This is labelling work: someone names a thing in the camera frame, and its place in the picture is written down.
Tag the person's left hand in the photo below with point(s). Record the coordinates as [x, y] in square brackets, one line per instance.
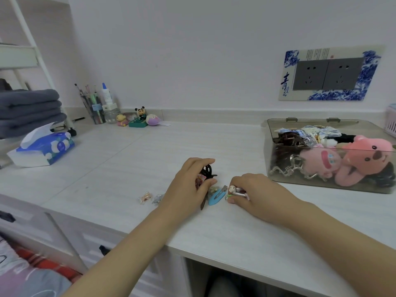
[182, 191]

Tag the person's right hand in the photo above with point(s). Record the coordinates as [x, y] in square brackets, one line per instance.
[269, 201]

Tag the clear wavy hair claw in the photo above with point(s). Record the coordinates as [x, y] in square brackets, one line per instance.
[287, 170]

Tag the transparent grey storage box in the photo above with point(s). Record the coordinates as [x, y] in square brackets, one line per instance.
[278, 126]

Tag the blue lace bow clip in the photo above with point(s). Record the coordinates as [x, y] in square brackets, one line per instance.
[309, 131]

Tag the black fabric bow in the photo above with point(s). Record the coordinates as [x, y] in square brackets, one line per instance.
[345, 138]

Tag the pink beaver plush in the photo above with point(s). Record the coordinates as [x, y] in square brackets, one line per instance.
[365, 154]

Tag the person's left forearm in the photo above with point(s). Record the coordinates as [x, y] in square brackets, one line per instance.
[123, 256]

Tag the person's right forearm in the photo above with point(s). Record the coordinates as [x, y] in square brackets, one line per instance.
[346, 250]

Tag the person's grey clothed leg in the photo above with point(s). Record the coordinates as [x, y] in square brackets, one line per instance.
[226, 286]

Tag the purple white plush ball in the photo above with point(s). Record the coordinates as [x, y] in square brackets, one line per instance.
[152, 119]

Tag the panda figurine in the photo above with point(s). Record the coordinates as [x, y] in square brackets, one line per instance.
[140, 112]

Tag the small pink grey figurine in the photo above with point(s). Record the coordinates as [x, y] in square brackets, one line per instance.
[131, 115]

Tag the small yellow figurine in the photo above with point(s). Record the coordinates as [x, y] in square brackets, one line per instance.
[122, 120]

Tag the clear plastic bottle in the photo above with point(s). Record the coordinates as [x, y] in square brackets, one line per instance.
[111, 114]

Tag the clear pen holder cup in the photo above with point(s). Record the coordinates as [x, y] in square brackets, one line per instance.
[96, 112]

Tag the white bottle with blue cap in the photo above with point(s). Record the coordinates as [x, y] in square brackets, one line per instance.
[106, 94]

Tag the small black round object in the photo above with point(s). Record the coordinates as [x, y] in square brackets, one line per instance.
[73, 132]

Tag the black pen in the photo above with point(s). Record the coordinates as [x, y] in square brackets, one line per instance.
[79, 119]

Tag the white drawer cabinet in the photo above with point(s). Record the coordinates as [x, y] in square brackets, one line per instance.
[62, 235]

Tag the blue white tissue pack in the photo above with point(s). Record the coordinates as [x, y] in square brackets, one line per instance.
[52, 151]

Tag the pink plastic basket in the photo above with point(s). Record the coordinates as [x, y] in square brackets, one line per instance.
[391, 122]

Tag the dark grey folded towel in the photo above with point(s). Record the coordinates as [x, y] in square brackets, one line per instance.
[31, 110]
[31, 97]
[31, 125]

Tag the colourful bedding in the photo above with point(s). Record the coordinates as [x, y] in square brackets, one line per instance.
[31, 278]

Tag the white shelf rack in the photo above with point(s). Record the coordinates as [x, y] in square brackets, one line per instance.
[34, 52]

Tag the dark grey cloth item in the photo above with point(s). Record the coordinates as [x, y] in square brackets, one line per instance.
[4, 85]

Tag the blue floral socket frame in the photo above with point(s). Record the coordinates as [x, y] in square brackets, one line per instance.
[286, 89]

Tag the grey wall socket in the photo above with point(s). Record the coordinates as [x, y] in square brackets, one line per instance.
[309, 75]
[342, 74]

